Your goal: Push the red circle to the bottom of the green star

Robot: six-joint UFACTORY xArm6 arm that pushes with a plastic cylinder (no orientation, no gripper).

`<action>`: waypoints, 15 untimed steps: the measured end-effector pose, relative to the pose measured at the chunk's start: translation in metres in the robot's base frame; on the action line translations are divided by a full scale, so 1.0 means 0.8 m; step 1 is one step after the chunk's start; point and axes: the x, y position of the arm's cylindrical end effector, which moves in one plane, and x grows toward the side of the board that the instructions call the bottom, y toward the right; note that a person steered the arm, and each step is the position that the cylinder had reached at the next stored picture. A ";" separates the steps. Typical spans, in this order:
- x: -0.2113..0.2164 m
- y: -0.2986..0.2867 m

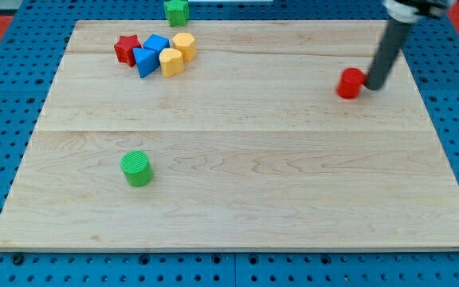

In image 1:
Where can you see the red cylinder block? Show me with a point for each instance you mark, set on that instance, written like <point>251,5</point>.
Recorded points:
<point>350,83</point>

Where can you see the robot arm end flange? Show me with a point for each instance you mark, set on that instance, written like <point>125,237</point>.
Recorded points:
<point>411,11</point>

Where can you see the green star block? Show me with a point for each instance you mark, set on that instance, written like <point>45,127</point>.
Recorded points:
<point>177,12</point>

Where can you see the red star block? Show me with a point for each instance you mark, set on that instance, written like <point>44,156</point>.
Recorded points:
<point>124,49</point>

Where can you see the wooden board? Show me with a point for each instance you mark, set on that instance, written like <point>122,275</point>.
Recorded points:
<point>251,148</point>

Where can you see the green cylinder block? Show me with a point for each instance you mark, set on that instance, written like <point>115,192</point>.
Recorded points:
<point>136,168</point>

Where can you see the yellow heart block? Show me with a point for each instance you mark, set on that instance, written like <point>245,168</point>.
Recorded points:
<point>171,62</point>

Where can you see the yellow hexagon block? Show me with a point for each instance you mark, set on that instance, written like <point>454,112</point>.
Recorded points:
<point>186,44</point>

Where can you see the blue triangle block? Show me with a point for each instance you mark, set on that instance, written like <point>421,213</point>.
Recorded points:
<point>146,60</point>

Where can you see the blue cube block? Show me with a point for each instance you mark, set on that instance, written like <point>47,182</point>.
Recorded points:
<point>156,43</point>

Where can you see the grey pusher rod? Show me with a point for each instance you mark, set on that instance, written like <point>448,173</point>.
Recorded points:
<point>393,38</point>

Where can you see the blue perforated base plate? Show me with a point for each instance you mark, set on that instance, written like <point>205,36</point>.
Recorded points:
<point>33,37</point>

